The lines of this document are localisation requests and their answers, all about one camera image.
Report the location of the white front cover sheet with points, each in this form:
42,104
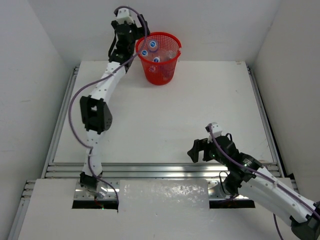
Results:
147,194

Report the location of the aluminium front rail frame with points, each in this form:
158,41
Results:
152,125

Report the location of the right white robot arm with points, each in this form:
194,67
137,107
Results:
249,178

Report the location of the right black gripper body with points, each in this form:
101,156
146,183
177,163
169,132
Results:
221,160

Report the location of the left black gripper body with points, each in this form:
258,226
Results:
139,28

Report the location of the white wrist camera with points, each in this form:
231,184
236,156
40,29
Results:
123,16
214,129

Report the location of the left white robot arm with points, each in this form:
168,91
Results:
95,113

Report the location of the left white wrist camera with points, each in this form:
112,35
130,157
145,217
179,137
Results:
123,16

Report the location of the clear ribbed bottle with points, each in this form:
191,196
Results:
169,55

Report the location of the red plastic mesh bin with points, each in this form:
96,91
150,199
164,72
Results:
166,42

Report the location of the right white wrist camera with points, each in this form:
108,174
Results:
214,129

